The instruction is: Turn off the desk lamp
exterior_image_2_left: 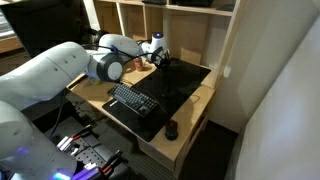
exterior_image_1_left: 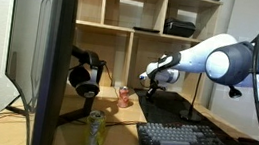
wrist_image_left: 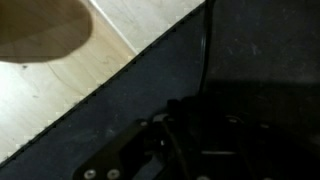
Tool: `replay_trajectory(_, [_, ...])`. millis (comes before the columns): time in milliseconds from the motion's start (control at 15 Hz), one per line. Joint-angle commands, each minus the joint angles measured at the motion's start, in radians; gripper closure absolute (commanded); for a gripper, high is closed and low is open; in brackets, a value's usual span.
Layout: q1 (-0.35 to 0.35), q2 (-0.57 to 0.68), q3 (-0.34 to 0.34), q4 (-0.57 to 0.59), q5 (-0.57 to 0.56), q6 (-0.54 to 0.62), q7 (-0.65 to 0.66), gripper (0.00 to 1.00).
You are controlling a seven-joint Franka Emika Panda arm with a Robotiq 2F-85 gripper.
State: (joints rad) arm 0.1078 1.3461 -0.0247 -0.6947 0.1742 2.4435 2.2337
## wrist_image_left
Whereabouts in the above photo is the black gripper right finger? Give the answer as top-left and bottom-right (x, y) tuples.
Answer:
(203, 99), (320, 180)

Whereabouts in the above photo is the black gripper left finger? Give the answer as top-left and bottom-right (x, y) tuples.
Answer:
(72, 99), (194, 180)

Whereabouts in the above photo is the black desk mat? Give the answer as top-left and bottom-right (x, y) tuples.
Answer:
(0, 0), (320, 180)

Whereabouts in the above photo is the black lamp cable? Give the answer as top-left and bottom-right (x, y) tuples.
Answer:
(198, 0), (216, 96)

